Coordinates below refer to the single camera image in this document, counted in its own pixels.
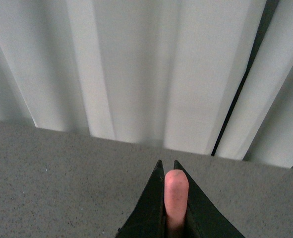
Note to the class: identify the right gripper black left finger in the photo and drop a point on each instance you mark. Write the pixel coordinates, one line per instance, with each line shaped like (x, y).
(148, 217)

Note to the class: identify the pink chopstick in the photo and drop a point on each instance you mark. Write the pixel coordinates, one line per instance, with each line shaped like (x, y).
(175, 200)

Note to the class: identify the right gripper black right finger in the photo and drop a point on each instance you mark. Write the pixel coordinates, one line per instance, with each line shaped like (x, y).
(203, 219)

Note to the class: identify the white pleated curtain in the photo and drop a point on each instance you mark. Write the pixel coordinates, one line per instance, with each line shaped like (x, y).
(212, 77)

